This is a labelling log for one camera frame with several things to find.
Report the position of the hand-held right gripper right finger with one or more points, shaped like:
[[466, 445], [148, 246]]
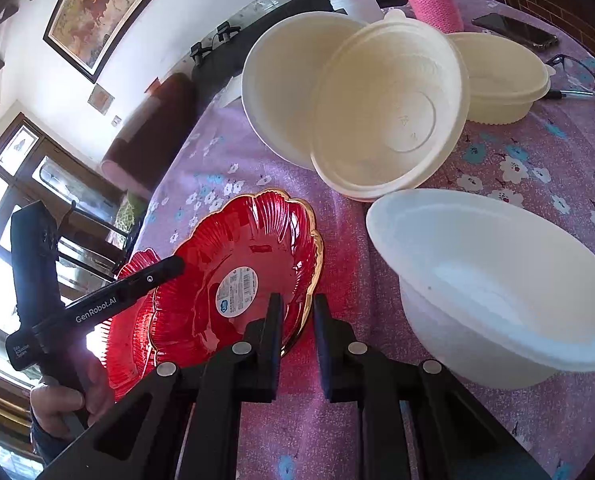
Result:
[[322, 325]]

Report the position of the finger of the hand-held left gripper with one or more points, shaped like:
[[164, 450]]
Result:
[[157, 277]]

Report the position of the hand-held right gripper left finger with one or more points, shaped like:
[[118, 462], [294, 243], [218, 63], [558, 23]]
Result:
[[276, 320]]

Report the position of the red gold-rimmed plate with sticker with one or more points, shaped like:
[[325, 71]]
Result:
[[217, 260]]

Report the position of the red gold-rimmed scalloped plate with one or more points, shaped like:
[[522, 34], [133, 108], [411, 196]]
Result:
[[122, 350]]

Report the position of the white foam bowl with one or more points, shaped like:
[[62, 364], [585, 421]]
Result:
[[477, 270]]

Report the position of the cream plastic bowl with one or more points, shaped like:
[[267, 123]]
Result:
[[282, 90], [377, 110], [497, 100]]

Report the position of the person's left hand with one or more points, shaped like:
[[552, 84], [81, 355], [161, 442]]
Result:
[[57, 402]]

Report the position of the green patterned cushion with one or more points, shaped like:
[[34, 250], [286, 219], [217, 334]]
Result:
[[130, 220]]

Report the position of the wooden door with glass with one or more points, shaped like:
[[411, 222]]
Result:
[[27, 155]]

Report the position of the maroon padded chair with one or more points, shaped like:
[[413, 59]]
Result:
[[147, 130]]

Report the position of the black clamp device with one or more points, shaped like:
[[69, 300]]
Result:
[[227, 32], [201, 54]]

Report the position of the purple floral tablecloth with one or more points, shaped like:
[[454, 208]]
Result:
[[527, 160]]

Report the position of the white plastic jar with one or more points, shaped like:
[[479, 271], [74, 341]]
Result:
[[357, 2]]

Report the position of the clear ballpoint pen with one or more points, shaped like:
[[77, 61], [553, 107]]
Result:
[[572, 94]]

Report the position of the black smartphone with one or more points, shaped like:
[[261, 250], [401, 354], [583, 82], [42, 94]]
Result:
[[517, 30]]

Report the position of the dark-framed eyeglasses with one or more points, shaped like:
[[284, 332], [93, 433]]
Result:
[[557, 58]]

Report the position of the small wall frame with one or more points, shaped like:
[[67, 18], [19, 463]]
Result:
[[100, 99]]

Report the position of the framed wall painting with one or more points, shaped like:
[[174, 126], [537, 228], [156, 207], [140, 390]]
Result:
[[97, 5]]

